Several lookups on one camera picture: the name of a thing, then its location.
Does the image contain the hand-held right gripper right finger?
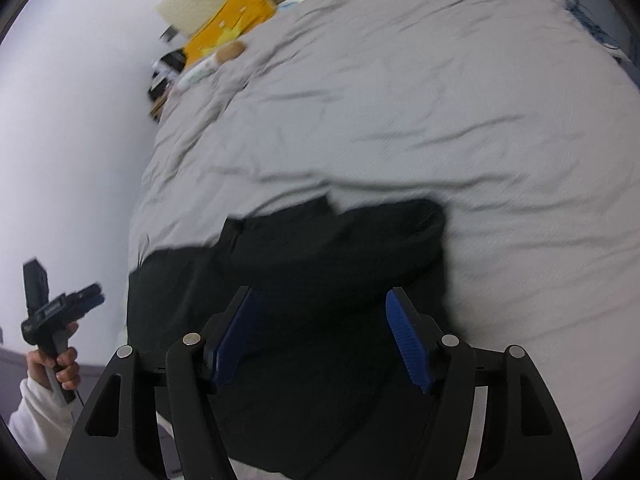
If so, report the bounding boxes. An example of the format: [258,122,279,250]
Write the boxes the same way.
[384,286,584,480]

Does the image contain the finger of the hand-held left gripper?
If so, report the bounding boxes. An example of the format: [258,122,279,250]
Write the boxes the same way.
[73,283,104,304]
[77,293,106,318]

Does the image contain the black bag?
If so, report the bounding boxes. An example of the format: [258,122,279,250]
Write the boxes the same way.
[147,49,188,103]

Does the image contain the black puffer jacket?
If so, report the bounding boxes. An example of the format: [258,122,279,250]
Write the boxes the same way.
[126,195,448,480]

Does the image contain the white cylinder bolster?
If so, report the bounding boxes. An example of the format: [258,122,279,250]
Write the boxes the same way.
[172,41,247,93]

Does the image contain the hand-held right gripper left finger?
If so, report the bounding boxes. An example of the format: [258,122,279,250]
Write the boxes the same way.
[55,286,262,480]

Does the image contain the person's left hand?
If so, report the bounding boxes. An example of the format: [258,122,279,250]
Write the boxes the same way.
[26,323,82,392]

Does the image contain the grey bed blanket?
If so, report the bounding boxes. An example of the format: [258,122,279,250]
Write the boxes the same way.
[127,0,640,478]

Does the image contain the yellow crown pillow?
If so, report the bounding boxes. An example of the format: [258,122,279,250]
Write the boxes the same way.
[182,0,278,65]

